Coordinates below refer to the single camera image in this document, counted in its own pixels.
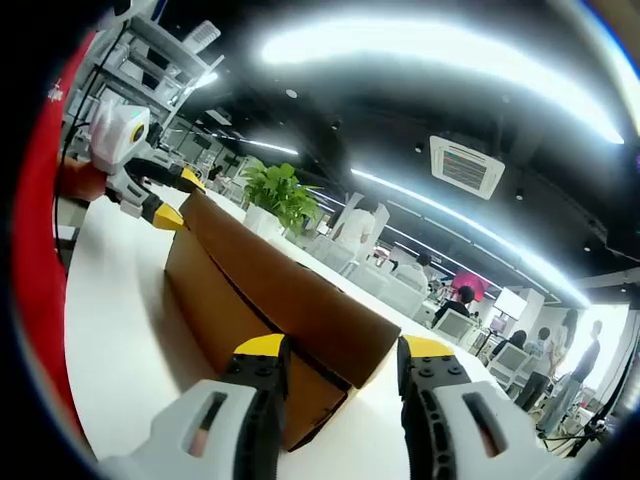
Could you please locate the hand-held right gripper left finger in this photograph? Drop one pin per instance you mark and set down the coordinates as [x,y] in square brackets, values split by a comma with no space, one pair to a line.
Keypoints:
[250,430]

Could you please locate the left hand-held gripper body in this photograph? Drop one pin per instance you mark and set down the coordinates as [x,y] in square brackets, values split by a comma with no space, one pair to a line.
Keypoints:
[117,135]

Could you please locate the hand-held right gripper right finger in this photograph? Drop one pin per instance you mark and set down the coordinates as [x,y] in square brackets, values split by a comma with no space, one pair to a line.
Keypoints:
[425,440]

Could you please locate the brown cardboard shoe box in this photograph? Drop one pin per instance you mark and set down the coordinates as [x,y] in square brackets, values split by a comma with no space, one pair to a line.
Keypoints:
[260,280]

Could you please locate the grey metal shelf rack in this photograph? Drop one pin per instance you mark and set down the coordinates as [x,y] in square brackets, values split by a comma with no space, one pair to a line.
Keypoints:
[165,75]

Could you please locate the person in red shirt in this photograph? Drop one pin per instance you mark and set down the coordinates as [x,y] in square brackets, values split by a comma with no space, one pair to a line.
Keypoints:
[45,200]

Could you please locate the white office chair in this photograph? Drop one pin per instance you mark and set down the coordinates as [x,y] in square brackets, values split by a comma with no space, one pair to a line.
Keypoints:
[510,365]
[455,327]

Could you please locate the green potted plant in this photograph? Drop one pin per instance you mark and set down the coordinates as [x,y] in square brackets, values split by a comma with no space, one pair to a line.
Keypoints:
[280,195]

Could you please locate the white display screen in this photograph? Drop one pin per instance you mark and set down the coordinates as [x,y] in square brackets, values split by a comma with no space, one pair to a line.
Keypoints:
[511,301]

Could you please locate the curved ceiling light strip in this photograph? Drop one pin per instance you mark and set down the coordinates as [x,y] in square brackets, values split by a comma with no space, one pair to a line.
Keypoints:
[450,215]

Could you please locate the long ceiling light strip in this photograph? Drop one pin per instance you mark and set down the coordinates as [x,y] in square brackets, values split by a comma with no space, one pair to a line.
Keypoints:
[400,45]

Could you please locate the ceiling air conditioner vent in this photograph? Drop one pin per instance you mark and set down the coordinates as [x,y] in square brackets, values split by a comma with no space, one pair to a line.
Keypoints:
[465,167]

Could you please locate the pink wall screen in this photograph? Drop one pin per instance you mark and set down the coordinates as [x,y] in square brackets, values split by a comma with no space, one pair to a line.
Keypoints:
[480,287]

